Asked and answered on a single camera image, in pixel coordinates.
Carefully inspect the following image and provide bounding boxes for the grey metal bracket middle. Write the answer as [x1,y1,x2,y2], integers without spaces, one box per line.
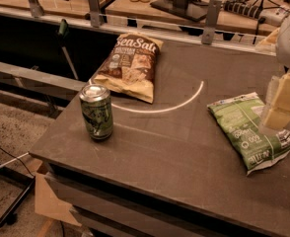
[88,0,103,28]

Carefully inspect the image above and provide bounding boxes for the green handled tool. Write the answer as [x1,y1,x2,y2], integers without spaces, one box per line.
[56,18,80,81]

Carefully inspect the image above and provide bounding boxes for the grey metal bracket right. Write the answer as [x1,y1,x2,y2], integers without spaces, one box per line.
[201,0,222,44]

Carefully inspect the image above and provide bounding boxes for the grey metal bracket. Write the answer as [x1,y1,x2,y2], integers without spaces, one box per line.
[28,0,44,18]
[88,0,103,28]
[201,0,222,44]

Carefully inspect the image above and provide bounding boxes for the black power strip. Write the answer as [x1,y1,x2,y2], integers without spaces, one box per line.
[224,0,262,19]

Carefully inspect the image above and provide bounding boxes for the black chair base leg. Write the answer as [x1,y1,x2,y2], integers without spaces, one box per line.
[0,178,36,228]

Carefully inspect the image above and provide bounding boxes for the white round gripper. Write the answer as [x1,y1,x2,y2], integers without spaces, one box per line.
[259,15,290,130]

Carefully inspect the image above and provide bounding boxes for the grey metal bracket left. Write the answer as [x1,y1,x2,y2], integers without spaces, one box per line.
[28,0,44,18]

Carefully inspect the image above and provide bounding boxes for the black monitor stand base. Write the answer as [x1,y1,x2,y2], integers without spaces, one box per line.
[150,0,208,22]

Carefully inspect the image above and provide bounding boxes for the green soda can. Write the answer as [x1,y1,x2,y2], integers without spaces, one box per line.
[79,84,113,140]

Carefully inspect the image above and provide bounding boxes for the green jalapeno chip bag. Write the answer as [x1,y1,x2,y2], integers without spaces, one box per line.
[207,92,290,175]

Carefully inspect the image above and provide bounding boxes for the white power adapter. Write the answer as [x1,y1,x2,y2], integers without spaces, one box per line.
[259,8,290,27]

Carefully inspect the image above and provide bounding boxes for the brown sea salt chip bag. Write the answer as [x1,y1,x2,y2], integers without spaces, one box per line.
[94,33,163,104]

